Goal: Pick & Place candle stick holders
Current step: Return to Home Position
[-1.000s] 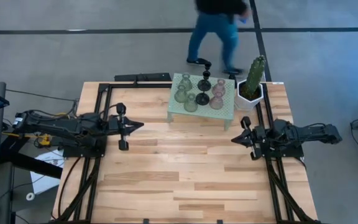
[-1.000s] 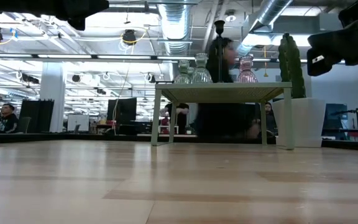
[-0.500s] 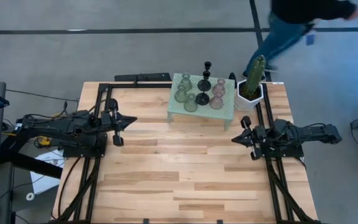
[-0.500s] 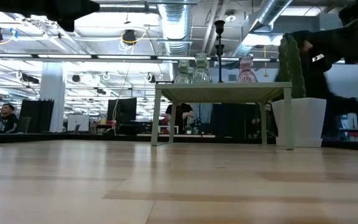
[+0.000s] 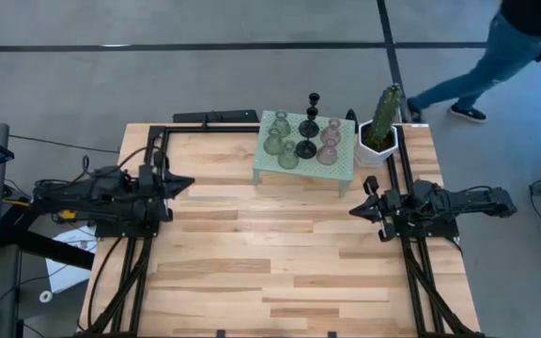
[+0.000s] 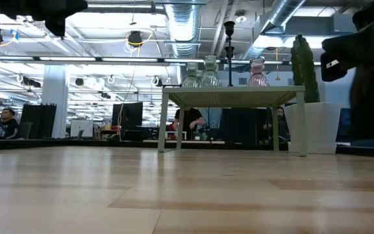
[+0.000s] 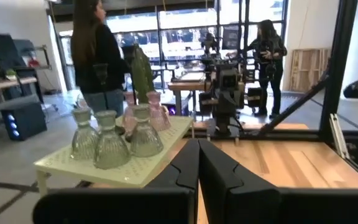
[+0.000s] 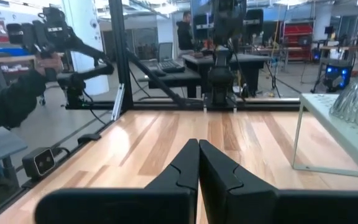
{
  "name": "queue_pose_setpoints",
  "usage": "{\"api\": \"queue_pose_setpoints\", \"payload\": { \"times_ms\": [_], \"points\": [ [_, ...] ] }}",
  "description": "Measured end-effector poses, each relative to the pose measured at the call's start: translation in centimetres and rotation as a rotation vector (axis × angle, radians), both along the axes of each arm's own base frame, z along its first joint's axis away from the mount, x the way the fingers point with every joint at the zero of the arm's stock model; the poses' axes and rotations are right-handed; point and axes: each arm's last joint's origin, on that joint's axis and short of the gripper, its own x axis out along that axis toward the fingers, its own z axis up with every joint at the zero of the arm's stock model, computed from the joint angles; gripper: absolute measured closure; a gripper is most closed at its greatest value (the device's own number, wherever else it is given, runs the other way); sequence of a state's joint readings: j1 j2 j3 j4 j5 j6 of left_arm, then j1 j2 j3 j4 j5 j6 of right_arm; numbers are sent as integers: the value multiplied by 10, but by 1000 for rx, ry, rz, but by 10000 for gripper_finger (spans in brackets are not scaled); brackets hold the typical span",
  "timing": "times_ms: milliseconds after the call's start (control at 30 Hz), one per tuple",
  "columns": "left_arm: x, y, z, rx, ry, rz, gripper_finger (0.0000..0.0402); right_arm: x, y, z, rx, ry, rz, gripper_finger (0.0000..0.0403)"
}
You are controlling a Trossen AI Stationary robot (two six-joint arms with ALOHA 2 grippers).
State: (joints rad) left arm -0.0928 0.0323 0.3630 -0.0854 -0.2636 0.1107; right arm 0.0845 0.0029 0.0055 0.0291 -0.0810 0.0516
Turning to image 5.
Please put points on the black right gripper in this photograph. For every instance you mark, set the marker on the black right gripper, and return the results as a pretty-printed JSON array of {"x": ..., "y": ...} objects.
[{"x": 395, "y": 206}]

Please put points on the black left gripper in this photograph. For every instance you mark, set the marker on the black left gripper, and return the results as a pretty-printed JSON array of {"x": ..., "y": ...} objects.
[{"x": 150, "y": 188}]

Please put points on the pink ribbed glass candle holder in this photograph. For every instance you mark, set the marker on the pink ribbed glass candle holder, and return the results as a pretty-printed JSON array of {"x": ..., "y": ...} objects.
[
  {"x": 331, "y": 133},
  {"x": 327, "y": 155}
]

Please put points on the green ribbed glass candle holder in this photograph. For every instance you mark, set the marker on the green ribbed glass candle holder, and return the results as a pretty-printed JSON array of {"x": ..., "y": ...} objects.
[
  {"x": 281, "y": 127},
  {"x": 273, "y": 144},
  {"x": 288, "y": 159}
]

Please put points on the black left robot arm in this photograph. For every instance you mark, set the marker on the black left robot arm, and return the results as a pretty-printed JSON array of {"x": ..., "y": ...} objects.
[{"x": 92, "y": 197}]

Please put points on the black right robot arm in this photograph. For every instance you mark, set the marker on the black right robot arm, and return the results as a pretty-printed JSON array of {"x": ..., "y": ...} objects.
[{"x": 463, "y": 204}]

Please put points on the white hexagonal plant pot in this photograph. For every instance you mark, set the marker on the white hexagonal plant pot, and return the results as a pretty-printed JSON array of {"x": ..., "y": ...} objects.
[{"x": 369, "y": 157}]

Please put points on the mint green perforated metal shelf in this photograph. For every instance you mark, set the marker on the mint green perforated metal shelf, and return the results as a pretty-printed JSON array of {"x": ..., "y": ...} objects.
[{"x": 341, "y": 164}]

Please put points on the black mounting bar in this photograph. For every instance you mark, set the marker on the black mounting bar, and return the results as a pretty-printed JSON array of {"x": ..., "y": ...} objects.
[{"x": 214, "y": 116}]

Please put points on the green cactus plant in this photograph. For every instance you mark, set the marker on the green cactus plant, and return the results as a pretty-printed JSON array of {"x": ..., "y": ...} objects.
[{"x": 385, "y": 112}]

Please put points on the white paper sheet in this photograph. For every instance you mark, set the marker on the white paper sheet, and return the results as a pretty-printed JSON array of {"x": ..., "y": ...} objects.
[{"x": 71, "y": 267}]

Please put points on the black stand leg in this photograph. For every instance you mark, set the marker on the black stand leg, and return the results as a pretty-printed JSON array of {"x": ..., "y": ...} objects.
[{"x": 50, "y": 246}]

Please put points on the white tape roll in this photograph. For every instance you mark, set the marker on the white tape roll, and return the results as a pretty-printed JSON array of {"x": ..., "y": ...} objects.
[{"x": 46, "y": 296}]

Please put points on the person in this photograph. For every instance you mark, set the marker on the person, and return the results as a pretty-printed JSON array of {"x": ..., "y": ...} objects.
[{"x": 500, "y": 56}]

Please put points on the black aluminium table frame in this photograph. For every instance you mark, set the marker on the black aluminium table frame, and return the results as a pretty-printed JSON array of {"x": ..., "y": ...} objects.
[{"x": 129, "y": 281}]

